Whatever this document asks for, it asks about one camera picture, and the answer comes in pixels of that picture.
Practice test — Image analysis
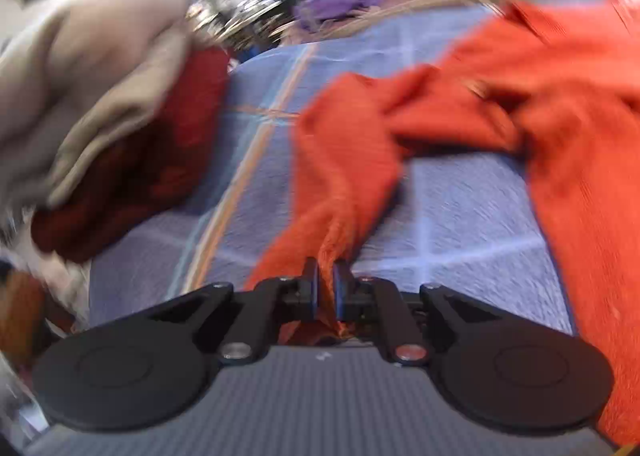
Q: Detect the blue plaid bed sheet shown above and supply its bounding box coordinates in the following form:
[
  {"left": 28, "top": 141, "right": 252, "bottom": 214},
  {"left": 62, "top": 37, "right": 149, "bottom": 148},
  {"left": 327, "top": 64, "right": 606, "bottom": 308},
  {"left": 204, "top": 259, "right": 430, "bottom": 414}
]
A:
[{"left": 89, "top": 5, "right": 574, "bottom": 332}]

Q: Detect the purple cloth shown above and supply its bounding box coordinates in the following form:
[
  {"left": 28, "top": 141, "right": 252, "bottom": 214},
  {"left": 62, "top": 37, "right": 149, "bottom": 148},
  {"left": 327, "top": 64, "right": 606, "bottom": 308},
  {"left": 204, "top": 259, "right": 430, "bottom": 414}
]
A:
[{"left": 294, "top": 0, "right": 384, "bottom": 32}]

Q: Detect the beige folded garment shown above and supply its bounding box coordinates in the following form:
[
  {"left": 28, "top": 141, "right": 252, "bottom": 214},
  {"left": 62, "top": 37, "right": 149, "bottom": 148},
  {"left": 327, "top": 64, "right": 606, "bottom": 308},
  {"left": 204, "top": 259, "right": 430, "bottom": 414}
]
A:
[{"left": 1, "top": 0, "right": 191, "bottom": 209}]

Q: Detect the dark red folded garment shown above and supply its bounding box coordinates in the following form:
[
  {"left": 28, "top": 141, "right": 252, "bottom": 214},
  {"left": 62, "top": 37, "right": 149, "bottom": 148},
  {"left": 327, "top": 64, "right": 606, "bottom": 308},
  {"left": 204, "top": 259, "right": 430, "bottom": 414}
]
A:
[{"left": 30, "top": 47, "right": 230, "bottom": 264}]

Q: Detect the orange knit sweater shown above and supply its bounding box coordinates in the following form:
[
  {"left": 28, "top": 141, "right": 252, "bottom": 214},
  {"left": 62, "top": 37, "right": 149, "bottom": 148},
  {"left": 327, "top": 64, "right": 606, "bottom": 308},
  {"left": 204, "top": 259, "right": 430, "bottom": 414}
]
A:
[{"left": 247, "top": 0, "right": 639, "bottom": 444}]

